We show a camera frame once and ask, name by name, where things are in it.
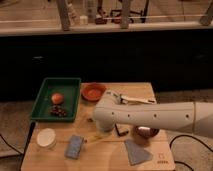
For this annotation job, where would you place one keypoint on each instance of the orange fruit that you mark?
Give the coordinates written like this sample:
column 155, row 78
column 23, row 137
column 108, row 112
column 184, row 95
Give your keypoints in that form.
column 57, row 98

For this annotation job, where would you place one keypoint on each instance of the yellow banana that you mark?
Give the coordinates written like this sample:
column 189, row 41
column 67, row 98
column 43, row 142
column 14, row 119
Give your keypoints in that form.
column 95, row 137

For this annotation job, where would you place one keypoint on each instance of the orange bowl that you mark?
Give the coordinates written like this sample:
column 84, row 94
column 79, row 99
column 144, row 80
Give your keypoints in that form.
column 93, row 92

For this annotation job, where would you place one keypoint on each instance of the green plastic tray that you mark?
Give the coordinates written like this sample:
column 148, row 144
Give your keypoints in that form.
column 69, row 87

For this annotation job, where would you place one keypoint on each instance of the dark grape bunch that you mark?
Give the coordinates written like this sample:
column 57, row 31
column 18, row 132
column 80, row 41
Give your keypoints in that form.
column 58, row 110

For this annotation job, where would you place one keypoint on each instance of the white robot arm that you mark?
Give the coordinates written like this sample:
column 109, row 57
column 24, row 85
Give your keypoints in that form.
column 185, row 117

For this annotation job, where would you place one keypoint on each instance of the grey blue cloth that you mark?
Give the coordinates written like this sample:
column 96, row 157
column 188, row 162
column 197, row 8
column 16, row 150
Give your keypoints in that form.
column 136, row 154

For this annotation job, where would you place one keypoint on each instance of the blue sponge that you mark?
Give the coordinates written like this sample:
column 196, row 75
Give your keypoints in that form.
column 74, row 147

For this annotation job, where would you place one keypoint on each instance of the dark purple bowl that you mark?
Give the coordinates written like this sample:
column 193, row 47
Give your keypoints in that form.
column 146, row 132

